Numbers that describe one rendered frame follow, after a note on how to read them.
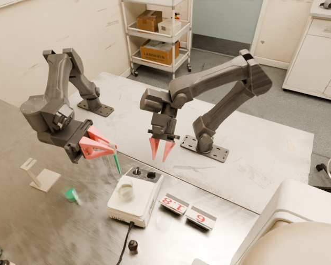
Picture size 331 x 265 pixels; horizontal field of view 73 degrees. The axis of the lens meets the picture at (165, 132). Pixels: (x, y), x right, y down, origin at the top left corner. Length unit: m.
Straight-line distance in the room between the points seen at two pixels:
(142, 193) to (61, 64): 0.47
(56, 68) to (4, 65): 1.31
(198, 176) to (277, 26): 2.72
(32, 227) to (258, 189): 0.79
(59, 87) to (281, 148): 0.87
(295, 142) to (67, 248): 0.95
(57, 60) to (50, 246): 0.58
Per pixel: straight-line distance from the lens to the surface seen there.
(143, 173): 0.83
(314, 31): 2.73
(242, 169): 0.93
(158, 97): 0.71
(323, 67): 2.87
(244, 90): 0.76
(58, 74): 0.75
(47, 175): 0.99
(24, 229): 0.92
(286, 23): 3.32
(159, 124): 0.65
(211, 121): 0.81
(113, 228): 0.81
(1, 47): 2.04
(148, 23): 2.81
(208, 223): 0.77
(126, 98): 1.24
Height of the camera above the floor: 1.63
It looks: 46 degrees down
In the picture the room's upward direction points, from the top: 2 degrees counter-clockwise
